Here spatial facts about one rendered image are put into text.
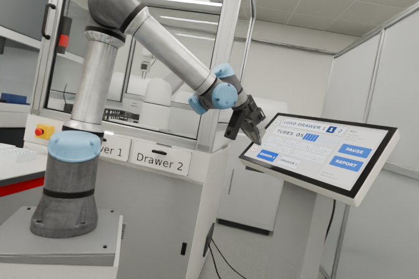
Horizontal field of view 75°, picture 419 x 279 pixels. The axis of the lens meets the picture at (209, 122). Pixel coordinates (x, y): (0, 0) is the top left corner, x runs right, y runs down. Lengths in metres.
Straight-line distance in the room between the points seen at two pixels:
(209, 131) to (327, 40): 3.84
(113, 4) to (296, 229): 0.98
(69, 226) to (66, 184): 0.10
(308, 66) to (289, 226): 3.79
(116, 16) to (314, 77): 4.20
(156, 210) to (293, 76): 3.67
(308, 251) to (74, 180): 0.86
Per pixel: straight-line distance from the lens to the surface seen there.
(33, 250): 0.71
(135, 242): 1.53
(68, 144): 0.72
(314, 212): 1.13
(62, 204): 0.74
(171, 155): 1.33
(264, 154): 1.17
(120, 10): 0.76
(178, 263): 1.49
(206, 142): 1.30
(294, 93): 4.65
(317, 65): 4.80
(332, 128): 1.16
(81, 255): 0.69
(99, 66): 0.86
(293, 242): 1.20
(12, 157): 1.46
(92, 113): 0.86
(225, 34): 1.36
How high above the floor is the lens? 1.12
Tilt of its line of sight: 1 degrees down
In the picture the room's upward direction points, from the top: 11 degrees clockwise
